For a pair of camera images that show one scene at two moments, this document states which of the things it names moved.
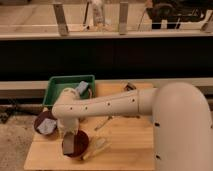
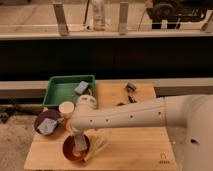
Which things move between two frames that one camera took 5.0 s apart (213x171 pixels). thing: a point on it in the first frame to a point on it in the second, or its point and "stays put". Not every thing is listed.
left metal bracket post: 61,19 stays put
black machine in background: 176,12 stays put
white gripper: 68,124 to 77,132
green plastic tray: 58,82 stays put
